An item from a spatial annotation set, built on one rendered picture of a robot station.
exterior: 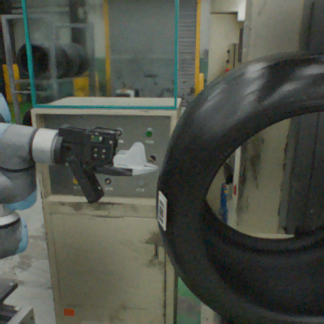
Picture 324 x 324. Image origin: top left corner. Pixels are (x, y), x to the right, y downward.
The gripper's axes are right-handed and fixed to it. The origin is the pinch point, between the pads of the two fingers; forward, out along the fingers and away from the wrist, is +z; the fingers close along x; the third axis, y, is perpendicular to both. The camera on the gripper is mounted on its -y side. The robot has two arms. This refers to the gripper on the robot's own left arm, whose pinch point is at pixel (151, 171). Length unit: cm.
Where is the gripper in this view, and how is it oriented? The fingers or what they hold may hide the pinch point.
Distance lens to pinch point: 72.0
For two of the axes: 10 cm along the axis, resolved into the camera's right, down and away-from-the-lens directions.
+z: 9.9, 1.5, -0.6
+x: 1.0, -3.0, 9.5
